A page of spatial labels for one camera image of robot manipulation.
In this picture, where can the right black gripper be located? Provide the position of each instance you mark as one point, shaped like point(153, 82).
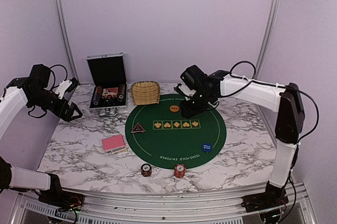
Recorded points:
point(188, 111)

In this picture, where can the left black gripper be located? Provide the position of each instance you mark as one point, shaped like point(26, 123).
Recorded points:
point(66, 115)

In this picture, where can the orange big blind button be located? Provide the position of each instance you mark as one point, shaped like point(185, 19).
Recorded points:
point(174, 108)

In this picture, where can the blue small blind button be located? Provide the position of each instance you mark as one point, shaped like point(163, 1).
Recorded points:
point(207, 147)

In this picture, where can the red playing card deck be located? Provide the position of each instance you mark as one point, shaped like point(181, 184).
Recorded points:
point(114, 143)

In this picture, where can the black red triangular all-in marker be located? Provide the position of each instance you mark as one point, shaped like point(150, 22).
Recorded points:
point(138, 128)

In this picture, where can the red tan 5 chip stack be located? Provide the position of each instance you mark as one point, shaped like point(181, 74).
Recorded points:
point(179, 170)

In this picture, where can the black red 100 chip stack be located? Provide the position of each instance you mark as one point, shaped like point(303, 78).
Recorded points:
point(146, 170)

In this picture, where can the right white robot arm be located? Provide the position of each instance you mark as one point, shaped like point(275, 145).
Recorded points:
point(281, 108)

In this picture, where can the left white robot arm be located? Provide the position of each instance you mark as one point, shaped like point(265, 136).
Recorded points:
point(20, 146)

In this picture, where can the left chip row in case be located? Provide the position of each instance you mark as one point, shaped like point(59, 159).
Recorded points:
point(97, 96)

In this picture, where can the chip row in case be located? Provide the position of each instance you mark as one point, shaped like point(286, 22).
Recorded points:
point(97, 96)
point(121, 93)

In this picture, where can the aluminium poker case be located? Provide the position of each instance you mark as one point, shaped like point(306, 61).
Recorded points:
point(108, 71)

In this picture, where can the boxed card deck in case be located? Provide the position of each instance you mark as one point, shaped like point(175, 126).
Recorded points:
point(110, 92)

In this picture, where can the right chip row in case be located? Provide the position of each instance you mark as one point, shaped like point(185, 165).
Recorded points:
point(121, 93)

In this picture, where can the round green poker mat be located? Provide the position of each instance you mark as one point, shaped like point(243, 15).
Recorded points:
point(171, 139)

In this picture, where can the woven bamboo basket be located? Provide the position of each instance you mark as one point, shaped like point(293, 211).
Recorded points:
point(145, 93)

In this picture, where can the playing card box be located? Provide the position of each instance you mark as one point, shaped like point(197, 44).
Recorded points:
point(119, 151)

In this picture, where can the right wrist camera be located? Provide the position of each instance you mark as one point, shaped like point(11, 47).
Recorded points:
point(193, 77)

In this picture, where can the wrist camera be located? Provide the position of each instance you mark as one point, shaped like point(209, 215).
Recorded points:
point(66, 86)
point(193, 77)

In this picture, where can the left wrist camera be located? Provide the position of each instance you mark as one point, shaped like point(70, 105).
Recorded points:
point(66, 86)

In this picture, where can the right aluminium frame post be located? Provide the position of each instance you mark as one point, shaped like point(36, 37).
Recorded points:
point(271, 19)

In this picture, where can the aluminium frame post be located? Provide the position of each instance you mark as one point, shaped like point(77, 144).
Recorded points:
point(271, 19)
point(65, 38)

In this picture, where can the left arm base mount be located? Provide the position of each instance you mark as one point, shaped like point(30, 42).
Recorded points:
point(65, 200)

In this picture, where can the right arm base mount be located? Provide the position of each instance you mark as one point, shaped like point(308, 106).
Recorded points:
point(264, 200)

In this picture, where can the left aluminium frame post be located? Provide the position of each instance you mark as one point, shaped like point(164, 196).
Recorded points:
point(65, 38)

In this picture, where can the aluminium front rail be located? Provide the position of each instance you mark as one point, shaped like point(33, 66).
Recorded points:
point(221, 206)

